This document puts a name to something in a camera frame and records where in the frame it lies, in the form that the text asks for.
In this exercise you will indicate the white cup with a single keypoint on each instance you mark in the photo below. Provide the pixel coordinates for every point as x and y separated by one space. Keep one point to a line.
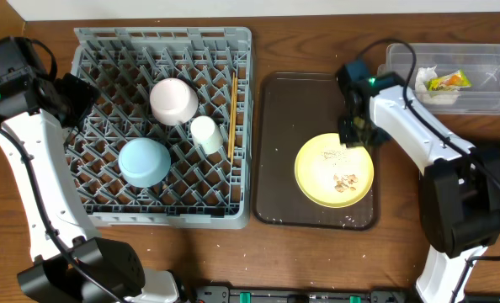
206 134

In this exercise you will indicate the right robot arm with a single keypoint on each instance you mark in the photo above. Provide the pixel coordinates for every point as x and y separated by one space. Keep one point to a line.
459 184

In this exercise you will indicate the wooden chopstick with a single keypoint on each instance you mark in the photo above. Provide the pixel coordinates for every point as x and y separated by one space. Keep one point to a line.
229 128
233 116

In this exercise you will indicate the pink bowl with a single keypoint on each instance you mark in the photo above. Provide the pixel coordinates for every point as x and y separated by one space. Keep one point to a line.
173 102

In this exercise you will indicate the food scraps on plate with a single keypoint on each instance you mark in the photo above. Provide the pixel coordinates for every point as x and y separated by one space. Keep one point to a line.
345 182

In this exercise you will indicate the yellow plate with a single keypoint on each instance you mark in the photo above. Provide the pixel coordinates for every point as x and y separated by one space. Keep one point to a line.
323 156

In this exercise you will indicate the yellow green snack wrapper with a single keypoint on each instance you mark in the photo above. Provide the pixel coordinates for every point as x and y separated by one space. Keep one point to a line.
451 82

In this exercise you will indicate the grey plastic dishwasher rack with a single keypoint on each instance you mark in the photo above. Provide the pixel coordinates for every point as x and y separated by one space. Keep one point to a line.
124 64

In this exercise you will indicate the dark brown serving tray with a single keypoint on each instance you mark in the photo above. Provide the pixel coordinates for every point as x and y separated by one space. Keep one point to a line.
296 106

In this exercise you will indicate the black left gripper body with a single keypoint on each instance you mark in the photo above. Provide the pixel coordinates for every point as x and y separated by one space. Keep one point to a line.
83 98

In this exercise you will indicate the light blue bowl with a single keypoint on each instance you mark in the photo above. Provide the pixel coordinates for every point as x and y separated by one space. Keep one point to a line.
144 162

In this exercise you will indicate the crumpled white tissue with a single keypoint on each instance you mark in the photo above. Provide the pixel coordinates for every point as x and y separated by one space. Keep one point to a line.
424 95

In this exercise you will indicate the clear plastic waste bin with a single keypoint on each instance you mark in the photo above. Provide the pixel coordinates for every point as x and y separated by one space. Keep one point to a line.
481 65

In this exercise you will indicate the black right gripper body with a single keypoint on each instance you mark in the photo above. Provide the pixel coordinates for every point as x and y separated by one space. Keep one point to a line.
355 131

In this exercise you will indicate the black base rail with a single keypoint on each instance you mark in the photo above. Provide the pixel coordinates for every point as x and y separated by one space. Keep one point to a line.
223 294

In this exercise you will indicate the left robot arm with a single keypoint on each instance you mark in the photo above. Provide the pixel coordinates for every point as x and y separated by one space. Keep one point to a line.
71 261

